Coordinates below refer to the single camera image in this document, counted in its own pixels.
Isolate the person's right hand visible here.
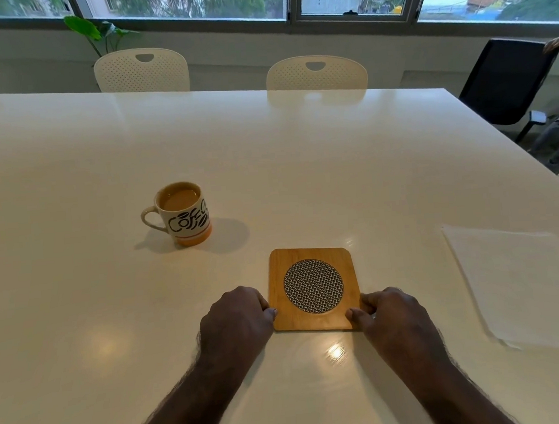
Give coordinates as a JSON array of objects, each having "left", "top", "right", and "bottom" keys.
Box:
[{"left": 344, "top": 282, "right": 450, "bottom": 376}]

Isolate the person's left hand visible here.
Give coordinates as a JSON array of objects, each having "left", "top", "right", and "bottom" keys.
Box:
[{"left": 195, "top": 283, "right": 283, "bottom": 374}]

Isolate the square wooden coaster woven inset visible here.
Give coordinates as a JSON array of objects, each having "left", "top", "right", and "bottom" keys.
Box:
[{"left": 264, "top": 242, "right": 365, "bottom": 337}]

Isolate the person's left forearm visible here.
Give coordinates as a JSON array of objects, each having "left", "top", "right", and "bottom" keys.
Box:
[{"left": 109, "top": 351, "right": 269, "bottom": 424}]

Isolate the person's right forearm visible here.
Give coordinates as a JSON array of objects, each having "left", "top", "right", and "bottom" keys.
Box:
[{"left": 391, "top": 341, "right": 520, "bottom": 424}]

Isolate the white printed mug orange base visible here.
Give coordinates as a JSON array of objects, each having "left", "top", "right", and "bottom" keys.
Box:
[{"left": 138, "top": 179, "right": 214, "bottom": 251}]

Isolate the milky tea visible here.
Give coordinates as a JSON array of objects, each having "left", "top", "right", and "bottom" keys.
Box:
[{"left": 157, "top": 184, "right": 202, "bottom": 212}]

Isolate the white paper sheet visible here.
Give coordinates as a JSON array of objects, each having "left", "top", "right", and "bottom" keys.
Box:
[{"left": 440, "top": 216, "right": 559, "bottom": 368}]

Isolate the white perforated plastic chair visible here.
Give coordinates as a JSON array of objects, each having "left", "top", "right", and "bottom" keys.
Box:
[
  {"left": 264, "top": 51, "right": 370, "bottom": 98},
  {"left": 92, "top": 45, "right": 191, "bottom": 99}
]

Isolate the black office chair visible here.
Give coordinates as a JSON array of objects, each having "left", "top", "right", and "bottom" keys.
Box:
[{"left": 454, "top": 33, "right": 559, "bottom": 149}]

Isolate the grey framed window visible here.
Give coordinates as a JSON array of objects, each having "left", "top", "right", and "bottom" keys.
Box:
[{"left": 0, "top": 0, "right": 559, "bottom": 69}]

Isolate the green leafy plant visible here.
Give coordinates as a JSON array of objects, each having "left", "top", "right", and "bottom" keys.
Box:
[{"left": 63, "top": 10, "right": 143, "bottom": 68}]

